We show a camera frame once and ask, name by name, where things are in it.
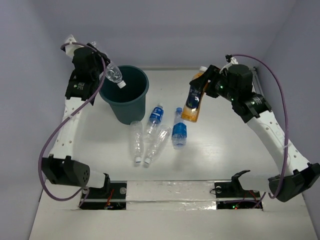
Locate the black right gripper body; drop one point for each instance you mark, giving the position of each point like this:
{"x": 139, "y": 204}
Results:
{"x": 221, "y": 87}

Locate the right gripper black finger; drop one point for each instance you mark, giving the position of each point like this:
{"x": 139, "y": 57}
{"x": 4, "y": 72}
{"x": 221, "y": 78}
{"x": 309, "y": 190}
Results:
{"x": 211, "y": 72}
{"x": 199, "y": 81}

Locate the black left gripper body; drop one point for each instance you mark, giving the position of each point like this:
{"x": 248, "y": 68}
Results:
{"x": 99, "y": 58}

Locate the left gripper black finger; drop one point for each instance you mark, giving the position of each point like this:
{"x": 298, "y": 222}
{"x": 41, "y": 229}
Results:
{"x": 105, "y": 58}
{"x": 94, "y": 56}

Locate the orange juice bottle white cap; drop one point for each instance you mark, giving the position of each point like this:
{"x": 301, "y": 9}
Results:
{"x": 192, "y": 105}

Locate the clear bottle blue cap label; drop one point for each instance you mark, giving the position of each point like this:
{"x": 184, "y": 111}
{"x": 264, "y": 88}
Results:
{"x": 179, "y": 130}

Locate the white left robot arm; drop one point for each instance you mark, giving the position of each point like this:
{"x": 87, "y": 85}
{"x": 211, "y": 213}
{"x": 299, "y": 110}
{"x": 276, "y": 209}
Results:
{"x": 62, "y": 166}

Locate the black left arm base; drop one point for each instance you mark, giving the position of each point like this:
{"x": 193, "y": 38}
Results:
{"x": 114, "y": 198}

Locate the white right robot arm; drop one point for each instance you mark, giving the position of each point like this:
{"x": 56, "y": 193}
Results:
{"x": 297, "y": 174}

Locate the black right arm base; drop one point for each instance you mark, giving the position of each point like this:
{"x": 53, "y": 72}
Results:
{"x": 231, "y": 196}

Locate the dark green plastic bin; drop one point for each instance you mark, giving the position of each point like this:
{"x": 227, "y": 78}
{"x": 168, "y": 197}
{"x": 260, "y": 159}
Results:
{"x": 127, "y": 103}

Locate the clear bottle dark blue label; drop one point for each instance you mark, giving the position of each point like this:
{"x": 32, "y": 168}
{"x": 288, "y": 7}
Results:
{"x": 154, "y": 121}

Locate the silver foil tape strip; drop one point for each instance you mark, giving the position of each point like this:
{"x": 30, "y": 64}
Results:
{"x": 170, "y": 196}

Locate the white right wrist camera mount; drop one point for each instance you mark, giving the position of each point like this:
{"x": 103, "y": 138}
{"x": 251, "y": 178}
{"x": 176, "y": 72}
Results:
{"x": 231, "y": 60}

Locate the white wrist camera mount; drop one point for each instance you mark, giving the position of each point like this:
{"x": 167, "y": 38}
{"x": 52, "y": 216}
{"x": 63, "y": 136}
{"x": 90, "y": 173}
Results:
{"x": 70, "y": 45}
{"x": 231, "y": 60}

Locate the aluminium rail right edge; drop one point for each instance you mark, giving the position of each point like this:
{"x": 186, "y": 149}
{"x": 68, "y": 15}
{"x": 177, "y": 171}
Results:
{"x": 256, "y": 82}

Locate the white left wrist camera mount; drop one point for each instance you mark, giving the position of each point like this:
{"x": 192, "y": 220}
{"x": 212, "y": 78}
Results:
{"x": 70, "y": 45}

